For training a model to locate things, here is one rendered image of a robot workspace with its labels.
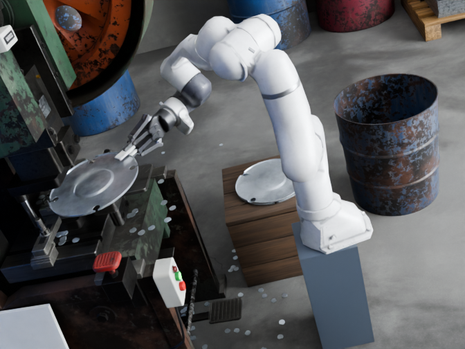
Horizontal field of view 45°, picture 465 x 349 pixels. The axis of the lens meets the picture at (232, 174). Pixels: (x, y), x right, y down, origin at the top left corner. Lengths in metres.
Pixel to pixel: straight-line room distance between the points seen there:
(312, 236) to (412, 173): 0.78
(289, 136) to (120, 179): 0.54
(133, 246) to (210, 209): 1.18
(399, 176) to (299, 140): 0.95
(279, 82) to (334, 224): 0.49
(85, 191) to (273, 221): 0.75
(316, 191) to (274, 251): 0.64
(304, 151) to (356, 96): 1.12
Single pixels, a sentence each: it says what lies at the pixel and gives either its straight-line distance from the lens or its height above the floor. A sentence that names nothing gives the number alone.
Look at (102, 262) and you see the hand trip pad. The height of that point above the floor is 0.76.
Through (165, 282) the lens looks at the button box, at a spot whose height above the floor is 0.60.
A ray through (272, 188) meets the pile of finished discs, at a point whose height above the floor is 0.36.
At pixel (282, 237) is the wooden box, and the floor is 0.22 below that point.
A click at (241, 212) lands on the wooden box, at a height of 0.35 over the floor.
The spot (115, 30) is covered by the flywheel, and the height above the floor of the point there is 1.13.
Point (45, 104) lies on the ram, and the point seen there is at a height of 1.07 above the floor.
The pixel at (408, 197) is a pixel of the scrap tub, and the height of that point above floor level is 0.10.
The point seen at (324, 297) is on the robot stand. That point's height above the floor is 0.27.
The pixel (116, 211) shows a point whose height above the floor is 0.70.
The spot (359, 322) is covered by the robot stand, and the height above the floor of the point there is 0.12.
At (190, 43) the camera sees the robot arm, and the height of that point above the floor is 1.08.
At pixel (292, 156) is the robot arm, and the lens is 1.50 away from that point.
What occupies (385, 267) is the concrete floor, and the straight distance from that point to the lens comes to 2.31.
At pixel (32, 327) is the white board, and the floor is 0.52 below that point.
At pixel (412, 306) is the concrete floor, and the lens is 2.17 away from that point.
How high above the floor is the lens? 1.64
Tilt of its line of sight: 33 degrees down
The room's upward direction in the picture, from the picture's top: 18 degrees counter-clockwise
